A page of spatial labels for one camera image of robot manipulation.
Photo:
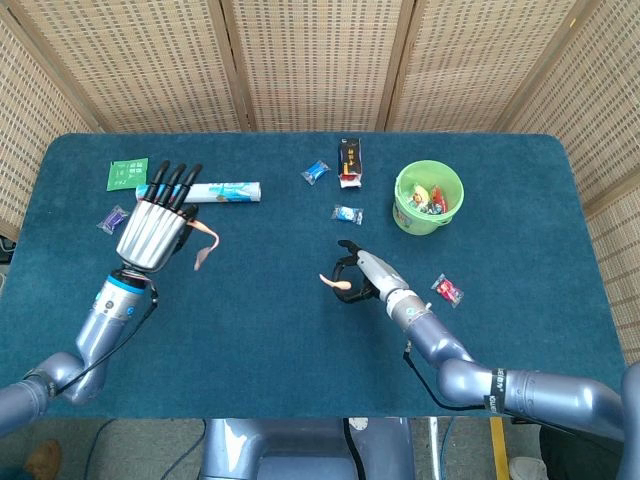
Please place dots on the woven folding screen panel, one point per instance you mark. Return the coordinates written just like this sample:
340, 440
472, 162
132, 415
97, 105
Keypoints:
475, 65
30, 125
320, 65
600, 125
140, 65

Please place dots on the yellow white packet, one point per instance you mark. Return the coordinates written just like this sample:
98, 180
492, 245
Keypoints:
419, 195

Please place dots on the red candy wrapper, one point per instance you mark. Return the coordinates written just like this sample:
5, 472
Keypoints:
446, 289

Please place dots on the blue candy wrapper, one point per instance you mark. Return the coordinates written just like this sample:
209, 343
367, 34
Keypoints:
346, 214
315, 172

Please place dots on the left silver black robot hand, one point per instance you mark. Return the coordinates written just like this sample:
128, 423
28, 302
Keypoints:
150, 230

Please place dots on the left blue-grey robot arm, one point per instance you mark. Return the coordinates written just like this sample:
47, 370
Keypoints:
100, 330

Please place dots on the brown shoe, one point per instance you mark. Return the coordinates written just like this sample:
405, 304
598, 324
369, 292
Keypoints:
45, 460

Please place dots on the blue-grey robot torso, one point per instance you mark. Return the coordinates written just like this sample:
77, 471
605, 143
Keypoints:
300, 450

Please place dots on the red orange packet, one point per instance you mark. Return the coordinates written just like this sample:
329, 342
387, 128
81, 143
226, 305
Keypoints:
438, 199

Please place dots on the purple candy wrapper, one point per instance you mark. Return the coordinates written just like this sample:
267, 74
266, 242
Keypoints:
113, 219

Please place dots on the white shoe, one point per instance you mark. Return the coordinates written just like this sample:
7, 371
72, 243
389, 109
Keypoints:
527, 470

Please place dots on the plastic wrap roll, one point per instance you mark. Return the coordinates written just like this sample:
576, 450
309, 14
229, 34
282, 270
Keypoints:
230, 192

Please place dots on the orange sausage snack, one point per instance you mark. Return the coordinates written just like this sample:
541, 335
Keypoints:
342, 285

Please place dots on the white table leg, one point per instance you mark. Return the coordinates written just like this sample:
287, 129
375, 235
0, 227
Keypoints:
433, 450

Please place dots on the green flat sachet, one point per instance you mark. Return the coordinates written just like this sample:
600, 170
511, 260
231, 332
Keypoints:
127, 175

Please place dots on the green plastic bucket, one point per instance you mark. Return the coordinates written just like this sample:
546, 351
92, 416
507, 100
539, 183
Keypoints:
415, 222

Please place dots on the blue table cloth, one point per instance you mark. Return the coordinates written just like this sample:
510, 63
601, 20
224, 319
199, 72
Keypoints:
250, 325

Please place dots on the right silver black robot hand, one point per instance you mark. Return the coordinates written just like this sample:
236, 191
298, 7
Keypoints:
380, 275

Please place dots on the black red open carton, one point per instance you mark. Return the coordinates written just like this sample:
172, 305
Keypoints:
350, 157

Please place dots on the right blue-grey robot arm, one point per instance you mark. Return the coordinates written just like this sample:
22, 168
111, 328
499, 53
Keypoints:
550, 395

